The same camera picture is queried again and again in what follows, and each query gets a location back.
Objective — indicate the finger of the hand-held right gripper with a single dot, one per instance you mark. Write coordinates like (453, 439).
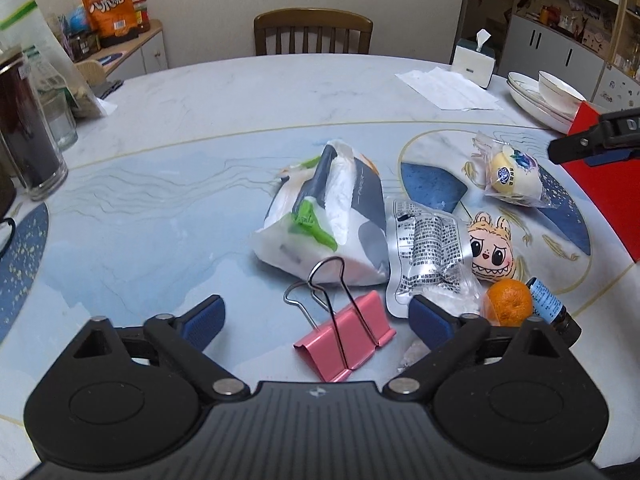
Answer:
(607, 157)
(580, 145)

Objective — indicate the white side cabinet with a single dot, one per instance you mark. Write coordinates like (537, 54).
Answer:
(145, 55)

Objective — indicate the orange tangerine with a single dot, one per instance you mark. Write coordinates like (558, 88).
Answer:
(510, 302)

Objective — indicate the pink binder clip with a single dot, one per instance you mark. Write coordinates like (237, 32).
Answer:
(355, 335)

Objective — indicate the yellow cake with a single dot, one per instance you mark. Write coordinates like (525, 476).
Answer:
(515, 175)

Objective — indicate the black remote control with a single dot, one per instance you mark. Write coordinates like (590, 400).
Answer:
(107, 88)

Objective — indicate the red and white cardboard box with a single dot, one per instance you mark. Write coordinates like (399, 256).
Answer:
(610, 200)

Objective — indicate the marble desktop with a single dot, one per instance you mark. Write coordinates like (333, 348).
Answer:
(175, 185)

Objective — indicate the clear drinking glass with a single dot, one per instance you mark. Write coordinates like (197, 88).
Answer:
(62, 122)

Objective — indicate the wooden chair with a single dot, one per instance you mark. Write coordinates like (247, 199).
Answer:
(92, 71)
(312, 32)

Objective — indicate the foil snack packet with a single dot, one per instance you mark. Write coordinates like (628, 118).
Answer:
(425, 245)

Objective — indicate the orange snack bag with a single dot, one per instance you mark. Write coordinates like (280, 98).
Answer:
(107, 5)

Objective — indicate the clear green-striped plastic bag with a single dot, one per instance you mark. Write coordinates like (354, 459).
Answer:
(40, 40)

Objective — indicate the white gold-rimmed bowl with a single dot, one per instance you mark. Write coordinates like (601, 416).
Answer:
(560, 90)

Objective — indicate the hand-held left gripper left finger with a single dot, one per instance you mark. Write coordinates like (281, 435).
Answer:
(205, 322)

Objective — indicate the white display cupboard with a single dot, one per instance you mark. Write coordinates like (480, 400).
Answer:
(565, 45)

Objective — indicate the cartoon face plush toy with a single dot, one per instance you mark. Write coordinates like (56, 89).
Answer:
(492, 250)

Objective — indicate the clear bag of white beads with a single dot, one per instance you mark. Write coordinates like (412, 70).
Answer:
(462, 300)

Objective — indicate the stack of white plates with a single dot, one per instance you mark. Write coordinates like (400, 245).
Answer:
(525, 97)

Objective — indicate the dark glass jar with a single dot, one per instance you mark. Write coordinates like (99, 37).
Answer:
(25, 130)

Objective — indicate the white paper sheets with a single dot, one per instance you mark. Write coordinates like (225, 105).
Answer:
(450, 90)

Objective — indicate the white and green tissue box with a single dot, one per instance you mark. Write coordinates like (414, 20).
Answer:
(472, 62)

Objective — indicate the small blue label bottle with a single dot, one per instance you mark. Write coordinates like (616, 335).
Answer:
(547, 302)

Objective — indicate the white tissue pack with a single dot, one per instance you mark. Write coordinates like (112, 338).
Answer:
(345, 195)

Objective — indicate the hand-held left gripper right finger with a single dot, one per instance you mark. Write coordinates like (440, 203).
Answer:
(430, 322)

